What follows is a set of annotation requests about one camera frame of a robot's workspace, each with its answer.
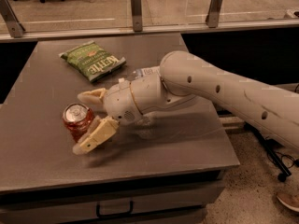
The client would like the metal glass bracket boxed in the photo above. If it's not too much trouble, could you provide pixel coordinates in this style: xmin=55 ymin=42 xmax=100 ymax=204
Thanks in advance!
xmin=0 ymin=0 xmax=25 ymax=38
xmin=130 ymin=0 xmax=143 ymax=32
xmin=206 ymin=0 xmax=223 ymax=28

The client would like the clear plastic water bottle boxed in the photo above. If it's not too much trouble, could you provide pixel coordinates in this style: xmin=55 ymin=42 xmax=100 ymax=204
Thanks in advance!
xmin=119 ymin=66 xmax=160 ymax=83

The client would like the red coke can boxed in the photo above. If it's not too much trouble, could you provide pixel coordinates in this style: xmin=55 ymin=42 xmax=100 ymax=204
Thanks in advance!
xmin=63 ymin=103 xmax=94 ymax=142

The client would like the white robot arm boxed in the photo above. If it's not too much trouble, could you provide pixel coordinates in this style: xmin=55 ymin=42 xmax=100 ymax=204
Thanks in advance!
xmin=73 ymin=51 xmax=299 ymax=155

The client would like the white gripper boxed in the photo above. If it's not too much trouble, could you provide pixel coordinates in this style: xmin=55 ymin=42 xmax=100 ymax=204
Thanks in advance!
xmin=73 ymin=73 xmax=197 ymax=155

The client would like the green jalapeno chip bag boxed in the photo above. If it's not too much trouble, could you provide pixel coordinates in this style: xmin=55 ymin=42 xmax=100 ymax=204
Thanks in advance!
xmin=59 ymin=41 xmax=126 ymax=83

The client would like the left metal glass bracket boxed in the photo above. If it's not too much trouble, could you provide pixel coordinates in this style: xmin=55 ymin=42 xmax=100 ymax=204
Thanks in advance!
xmin=0 ymin=0 xmax=25 ymax=38

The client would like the grey drawer with black handle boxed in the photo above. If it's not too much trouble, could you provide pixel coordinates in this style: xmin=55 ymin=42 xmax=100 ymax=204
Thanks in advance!
xmin=0 ymin=180 xmax=224 ymax=224

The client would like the black wheeled stand leg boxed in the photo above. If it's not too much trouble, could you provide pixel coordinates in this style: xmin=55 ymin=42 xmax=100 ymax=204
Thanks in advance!
xmin=245 ymin=123 xmax=292 ymax=182

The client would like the black cable on floor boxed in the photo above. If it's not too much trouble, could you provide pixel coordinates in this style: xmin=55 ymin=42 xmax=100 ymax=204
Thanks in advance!
xmin=264 ymin=136 xmax=299 ymax=170

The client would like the right metal glass bracket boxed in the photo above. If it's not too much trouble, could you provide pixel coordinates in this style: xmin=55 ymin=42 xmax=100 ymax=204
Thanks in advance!
xmin=206 ymin=0 xmax=223 ymax=28

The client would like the brown shoe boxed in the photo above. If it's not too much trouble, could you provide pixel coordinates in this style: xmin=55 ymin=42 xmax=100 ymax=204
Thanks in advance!
xmin=277 ymin=192 xmax=299 ymax=213

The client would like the middle metal glass bracket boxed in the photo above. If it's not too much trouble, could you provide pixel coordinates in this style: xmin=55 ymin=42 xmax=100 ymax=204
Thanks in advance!
xmin=130 ymin=0 xmax=143 ymax=32

